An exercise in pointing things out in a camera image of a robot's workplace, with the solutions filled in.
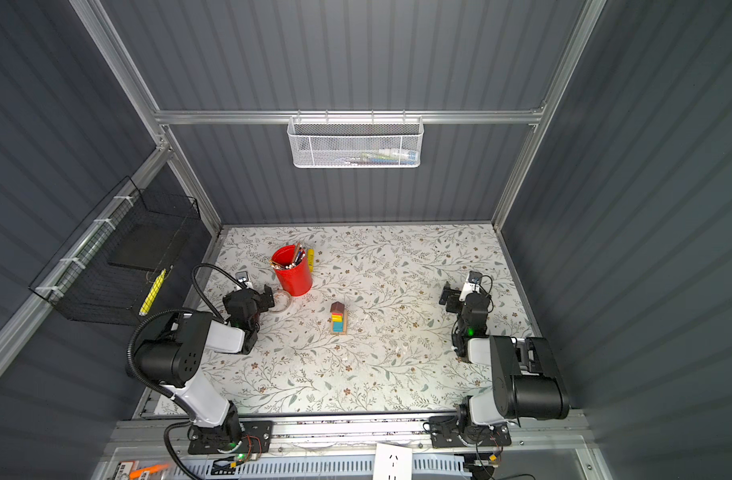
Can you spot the dark purple wooden cube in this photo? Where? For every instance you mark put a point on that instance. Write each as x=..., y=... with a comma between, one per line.
x=337, y=307

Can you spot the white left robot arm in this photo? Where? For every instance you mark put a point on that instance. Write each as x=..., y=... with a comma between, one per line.
x=166, y=350

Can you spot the white power socket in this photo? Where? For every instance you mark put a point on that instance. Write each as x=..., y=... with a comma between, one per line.
x=393, y=462

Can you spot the black wire basket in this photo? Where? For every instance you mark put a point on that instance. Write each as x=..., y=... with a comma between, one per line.
x=106, y=274

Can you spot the white wire basket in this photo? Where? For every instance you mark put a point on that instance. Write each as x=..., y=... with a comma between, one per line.
x=331, y=145

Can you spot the red pencil cup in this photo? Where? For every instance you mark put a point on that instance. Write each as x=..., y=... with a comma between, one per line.
x=291, y=267

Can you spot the clear tape roll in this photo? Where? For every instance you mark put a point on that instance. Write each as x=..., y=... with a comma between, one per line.
x=282, y=301

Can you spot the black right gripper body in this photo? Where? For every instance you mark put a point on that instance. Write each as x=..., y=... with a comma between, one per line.
x=457, y=307

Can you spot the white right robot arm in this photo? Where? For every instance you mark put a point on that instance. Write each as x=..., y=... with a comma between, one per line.
x=525, y=380

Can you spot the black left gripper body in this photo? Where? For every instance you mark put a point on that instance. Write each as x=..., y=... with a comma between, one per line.
x=261, y=304

